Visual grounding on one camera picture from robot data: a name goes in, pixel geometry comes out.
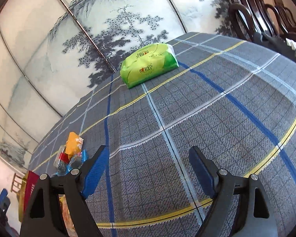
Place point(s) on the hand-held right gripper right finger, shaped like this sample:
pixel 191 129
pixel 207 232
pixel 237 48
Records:
pixel 202 172

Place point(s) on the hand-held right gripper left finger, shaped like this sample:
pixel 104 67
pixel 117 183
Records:
pixel 96 172

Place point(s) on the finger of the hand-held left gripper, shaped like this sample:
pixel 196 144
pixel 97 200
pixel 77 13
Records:
pixel 3 197

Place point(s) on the blue clear snack packet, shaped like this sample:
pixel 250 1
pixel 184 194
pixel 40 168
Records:
pixel 76 161

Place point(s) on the red tin box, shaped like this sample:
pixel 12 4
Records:
pixel 30 185

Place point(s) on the orange snack packet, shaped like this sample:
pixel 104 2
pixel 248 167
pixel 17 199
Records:
pixel 72 145

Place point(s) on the clear red snack packet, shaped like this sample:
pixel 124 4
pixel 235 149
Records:
pixel 61 158

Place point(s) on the small wooden stool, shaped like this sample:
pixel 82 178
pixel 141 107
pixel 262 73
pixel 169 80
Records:
pixel 15 185

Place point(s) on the grey plaid tablecloth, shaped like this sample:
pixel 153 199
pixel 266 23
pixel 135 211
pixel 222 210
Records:
pixel 187 116

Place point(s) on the ink painting folding screen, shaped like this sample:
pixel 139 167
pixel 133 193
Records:
pixel 51 61

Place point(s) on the green tissue pack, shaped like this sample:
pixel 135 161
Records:
pixel 148 64

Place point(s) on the black bag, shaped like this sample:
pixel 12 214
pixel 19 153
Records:
pixel 268 45

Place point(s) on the dark wooden chair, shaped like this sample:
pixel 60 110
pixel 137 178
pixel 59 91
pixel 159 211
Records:
pixel 286 14
pixel 246 7

